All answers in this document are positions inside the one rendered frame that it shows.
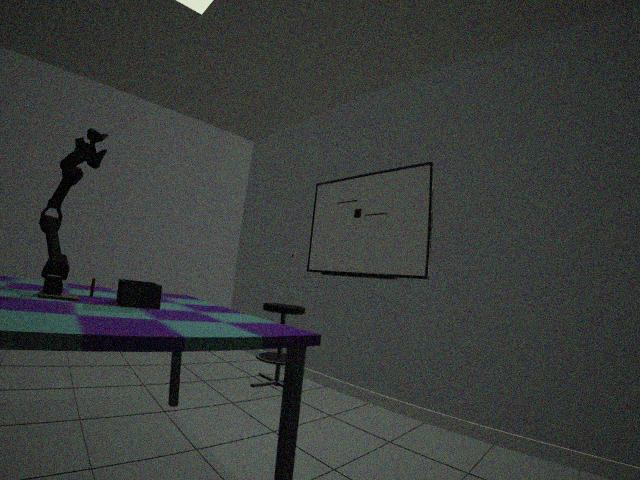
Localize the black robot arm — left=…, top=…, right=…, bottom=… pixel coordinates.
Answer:
left=39, top=138, right=88, bottom=296

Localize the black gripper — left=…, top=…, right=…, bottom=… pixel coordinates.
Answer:
left=78, top=128, right=108, bottom=169

